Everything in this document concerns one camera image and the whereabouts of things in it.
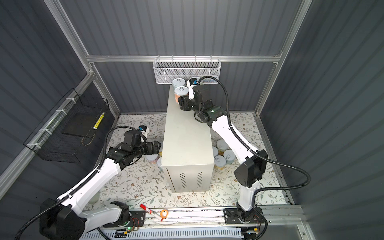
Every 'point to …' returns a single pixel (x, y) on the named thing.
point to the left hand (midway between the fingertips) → (153, 144)
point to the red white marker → (150, 211)
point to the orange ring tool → (164, 213)
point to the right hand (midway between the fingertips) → (184, 99)
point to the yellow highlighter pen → (99, 121)
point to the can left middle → (159, 162)
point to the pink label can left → (152, 158)
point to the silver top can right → (229, 156)
